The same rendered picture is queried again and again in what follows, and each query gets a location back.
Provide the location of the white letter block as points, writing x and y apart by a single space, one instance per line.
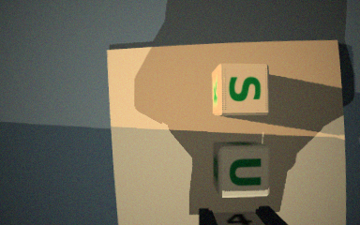
241 169
241 89
238 218

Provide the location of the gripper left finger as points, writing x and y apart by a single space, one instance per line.
206 217

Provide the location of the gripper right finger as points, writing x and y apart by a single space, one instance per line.
269 217

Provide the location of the tan square mat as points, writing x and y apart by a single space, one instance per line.
163 130

